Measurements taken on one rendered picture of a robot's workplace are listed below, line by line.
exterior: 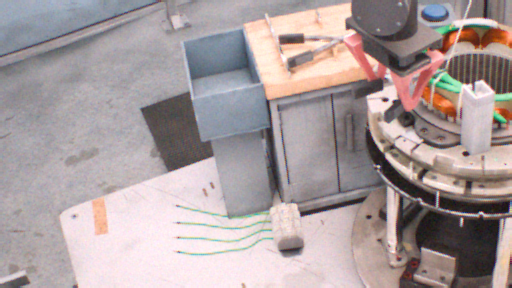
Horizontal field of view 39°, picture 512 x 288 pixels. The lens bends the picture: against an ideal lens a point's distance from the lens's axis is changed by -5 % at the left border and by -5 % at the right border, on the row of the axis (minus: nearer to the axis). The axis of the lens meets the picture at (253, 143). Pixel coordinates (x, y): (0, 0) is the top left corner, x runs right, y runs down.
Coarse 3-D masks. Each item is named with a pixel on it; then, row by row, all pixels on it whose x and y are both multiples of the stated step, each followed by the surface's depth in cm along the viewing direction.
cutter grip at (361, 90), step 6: (378, 78) 91; (360, 84) 90; (366, 84) 90; (372, 84) 90; (378, 84) 90; (354, 90) 90; (360, 90) 90; (366, 90) 90; (372, 90) 91; (378, 90) 91; (354, 96) 90; (360, 96) 91
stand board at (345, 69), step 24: (264, 24) 125; (288, 24) 124; (312, 24) 123; (336, 24) 122; (264, 48) 119; (288, 48) 118; (312, 48) 118; (264, 72) 114; (312, 72) 113; (336, 72) 112; (360, 72) 113
